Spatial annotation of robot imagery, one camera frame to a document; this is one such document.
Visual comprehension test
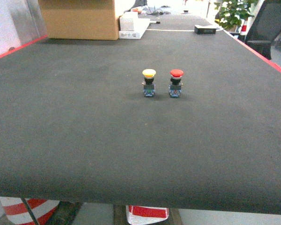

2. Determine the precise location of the red white striped cone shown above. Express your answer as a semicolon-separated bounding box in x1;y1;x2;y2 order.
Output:
126;205;169;225

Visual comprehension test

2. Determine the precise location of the black rectangular device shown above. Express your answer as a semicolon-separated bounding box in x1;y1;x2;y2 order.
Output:
194;24;217;35

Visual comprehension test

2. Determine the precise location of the red mushroom push button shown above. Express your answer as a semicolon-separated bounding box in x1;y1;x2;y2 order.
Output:
169;69;184;98

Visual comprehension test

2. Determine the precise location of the yellow mushroom push button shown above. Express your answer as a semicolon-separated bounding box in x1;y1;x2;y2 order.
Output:
142;68;156;97

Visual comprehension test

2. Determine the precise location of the red white traffic cone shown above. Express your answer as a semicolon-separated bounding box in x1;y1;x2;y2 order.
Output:
0;197;60;225

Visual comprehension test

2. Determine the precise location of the dark grey table mat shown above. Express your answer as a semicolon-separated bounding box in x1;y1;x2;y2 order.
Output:
0;15;281;215

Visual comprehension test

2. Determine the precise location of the green potted plant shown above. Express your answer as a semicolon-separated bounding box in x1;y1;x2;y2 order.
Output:
215;0;258;30

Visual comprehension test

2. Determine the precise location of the white flat box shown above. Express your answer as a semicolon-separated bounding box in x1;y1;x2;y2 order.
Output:
119;18;150;39

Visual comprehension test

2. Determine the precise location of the black office chair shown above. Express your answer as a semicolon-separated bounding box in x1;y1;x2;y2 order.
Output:
244;0;281;60

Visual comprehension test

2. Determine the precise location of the brown cardboard box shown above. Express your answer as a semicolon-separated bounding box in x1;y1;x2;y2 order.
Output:
38;0;123;40

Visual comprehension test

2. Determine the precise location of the small white box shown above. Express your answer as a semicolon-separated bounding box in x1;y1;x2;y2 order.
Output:
119;12;138;31

